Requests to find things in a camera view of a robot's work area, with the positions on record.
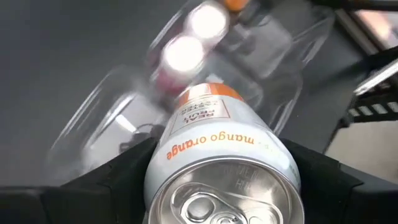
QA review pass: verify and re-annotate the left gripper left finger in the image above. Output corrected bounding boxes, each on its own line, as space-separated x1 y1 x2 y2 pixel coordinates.
0 136 160 224

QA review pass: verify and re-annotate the pink and white soda can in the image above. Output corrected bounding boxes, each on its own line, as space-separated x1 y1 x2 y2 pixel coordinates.
154 34 206 97
183 1 231 47

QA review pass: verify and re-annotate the silver metal bracket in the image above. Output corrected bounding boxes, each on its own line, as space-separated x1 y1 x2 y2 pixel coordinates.
353 60 398 96

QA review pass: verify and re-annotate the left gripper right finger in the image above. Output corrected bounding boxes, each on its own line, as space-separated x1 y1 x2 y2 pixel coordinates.
279 138 398 224

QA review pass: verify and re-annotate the orange and white soda can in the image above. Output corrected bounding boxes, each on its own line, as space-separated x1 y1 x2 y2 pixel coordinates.
222 0 251 12
143 82 305 224

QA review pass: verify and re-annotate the black block with white rectangles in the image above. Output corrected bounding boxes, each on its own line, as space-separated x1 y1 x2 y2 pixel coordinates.
340 90 398 125

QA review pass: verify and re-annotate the clear plastic bin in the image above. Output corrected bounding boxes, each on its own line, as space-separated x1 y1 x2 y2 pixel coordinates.
43 62 175 181
146 0 336 134
214 0 336 38

